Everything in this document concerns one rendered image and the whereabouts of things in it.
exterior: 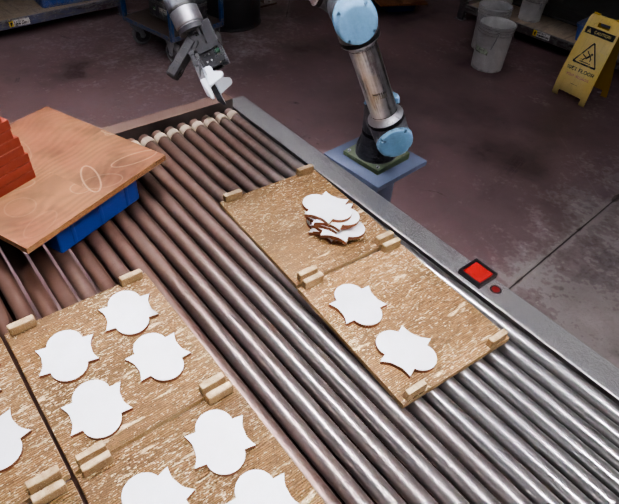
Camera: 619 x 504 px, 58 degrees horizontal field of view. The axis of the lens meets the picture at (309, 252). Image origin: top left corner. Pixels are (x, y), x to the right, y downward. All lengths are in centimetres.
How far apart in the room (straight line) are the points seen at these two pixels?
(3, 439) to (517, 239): 271
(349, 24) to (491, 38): 350
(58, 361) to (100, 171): 60
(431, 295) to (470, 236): 176
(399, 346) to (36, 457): 79
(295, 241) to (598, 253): 220
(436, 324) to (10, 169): 117
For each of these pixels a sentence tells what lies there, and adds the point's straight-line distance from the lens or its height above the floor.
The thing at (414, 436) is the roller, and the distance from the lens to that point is 127.
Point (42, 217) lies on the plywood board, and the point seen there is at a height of 104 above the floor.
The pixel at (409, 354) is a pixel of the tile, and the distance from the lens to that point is 134.
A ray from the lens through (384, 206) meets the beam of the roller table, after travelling 178.
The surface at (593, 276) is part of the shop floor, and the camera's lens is 329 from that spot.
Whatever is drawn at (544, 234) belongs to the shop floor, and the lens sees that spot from 343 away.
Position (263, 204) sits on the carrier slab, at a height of 94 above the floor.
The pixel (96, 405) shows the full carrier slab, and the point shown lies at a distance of 128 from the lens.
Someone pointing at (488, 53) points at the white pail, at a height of 16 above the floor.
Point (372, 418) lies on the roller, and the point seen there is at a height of 92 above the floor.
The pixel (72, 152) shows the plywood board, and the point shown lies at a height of 104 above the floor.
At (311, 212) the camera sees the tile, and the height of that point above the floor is 101.
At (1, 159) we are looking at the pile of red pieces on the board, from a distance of 166.
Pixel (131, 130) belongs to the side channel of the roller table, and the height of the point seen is 94.
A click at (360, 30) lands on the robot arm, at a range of 161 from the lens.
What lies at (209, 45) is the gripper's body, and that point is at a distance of 152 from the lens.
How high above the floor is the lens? 199
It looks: 43 degrees down
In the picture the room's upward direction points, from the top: 5 degrees clockwise
